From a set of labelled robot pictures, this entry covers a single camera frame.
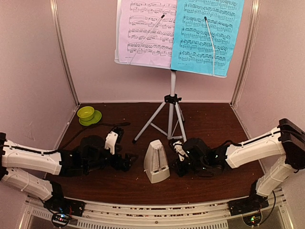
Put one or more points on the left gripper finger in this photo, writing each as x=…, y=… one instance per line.
x=125, y=166
x=131, y=158

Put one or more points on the white music stand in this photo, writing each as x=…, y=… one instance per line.
x=176, y=118

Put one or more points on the white metronome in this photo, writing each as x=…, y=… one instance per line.
x=155, y=162

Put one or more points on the purple sheet music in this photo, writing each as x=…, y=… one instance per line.
x=144, y=32

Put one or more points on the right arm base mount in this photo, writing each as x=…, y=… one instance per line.
x=252, y=203

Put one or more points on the left aluminium corner post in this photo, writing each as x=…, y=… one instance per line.
x=64, y=60

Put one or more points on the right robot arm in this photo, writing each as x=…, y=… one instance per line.
x=286, y=140

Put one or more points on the aluminium corner post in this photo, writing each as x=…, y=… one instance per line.
x=64, y=60
x=249, y=45

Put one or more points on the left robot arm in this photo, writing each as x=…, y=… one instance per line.
x=93, y=153

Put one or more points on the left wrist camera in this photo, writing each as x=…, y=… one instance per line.
x=113, y=138

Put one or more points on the green saucer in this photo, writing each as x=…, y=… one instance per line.
x=97, y=116

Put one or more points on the right aluminium corner post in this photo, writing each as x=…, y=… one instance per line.
x=249, y=45

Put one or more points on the blue sheet music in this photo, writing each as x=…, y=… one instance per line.
x=205, y=35

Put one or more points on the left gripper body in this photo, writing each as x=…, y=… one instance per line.
x=92, y=164

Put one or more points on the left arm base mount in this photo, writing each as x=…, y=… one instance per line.
x=62, y=209

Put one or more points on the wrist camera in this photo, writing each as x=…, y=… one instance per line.
x=177, y=146
x=113, y=138

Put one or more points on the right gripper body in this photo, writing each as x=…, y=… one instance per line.
x=197, y=166

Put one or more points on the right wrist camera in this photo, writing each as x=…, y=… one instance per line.
x=177, y=146

